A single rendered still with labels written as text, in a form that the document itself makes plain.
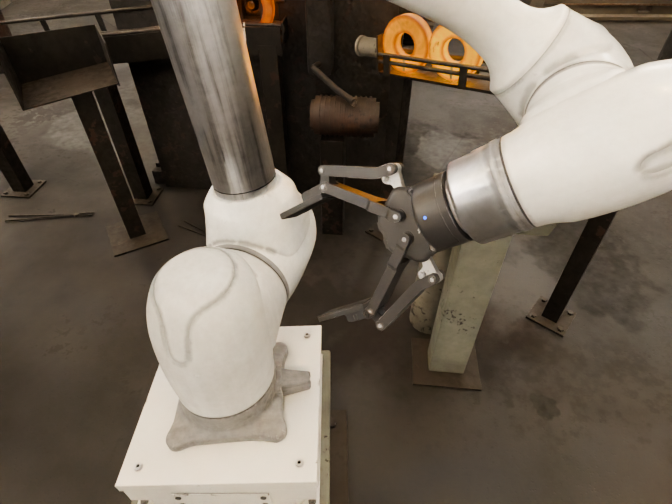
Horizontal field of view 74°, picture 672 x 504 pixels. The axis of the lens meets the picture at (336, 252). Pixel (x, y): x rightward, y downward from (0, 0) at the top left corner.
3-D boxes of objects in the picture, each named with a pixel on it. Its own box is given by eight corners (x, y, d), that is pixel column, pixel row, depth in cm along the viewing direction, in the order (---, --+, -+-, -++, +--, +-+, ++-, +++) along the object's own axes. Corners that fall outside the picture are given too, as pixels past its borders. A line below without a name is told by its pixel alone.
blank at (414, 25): (388, 10, 127) (381, 13, 125) (436, 14, 119) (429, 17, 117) (388, 66, 137) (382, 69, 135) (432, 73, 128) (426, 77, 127)
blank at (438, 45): (435, 14, 119) (429, 17, 117) (490, 18, 110) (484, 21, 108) (432, 73, 128) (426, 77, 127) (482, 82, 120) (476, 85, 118)
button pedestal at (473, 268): (403, 338, 137) (432, 165, 95) (482, 344, 136) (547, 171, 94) (404, 384, 126) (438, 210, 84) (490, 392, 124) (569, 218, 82)
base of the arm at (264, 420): (313, 439, 67) (309, 419, 63) (165, 452, 66) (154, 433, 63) (310, 343, 81) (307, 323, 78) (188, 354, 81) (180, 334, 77)
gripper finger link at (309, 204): (322, 199, 51) (320, 193, 51) (280, 219, 55) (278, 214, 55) (336, 197, 54) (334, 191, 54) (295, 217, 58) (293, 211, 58)
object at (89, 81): (91, 231, 175) (-3, 37, 126) (159, 211, 185) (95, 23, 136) (99, 262, 162) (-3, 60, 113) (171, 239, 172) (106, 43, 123)
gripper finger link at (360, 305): (373, 296, 54) (376, 302, 54) (329, 309, 57) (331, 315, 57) (361, 303, 51) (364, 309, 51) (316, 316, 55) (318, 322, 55)
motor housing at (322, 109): (318, 215, 183) (313, 87, 146) (371, 218, 181) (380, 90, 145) (314, 236, 173) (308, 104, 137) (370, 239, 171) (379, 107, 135)
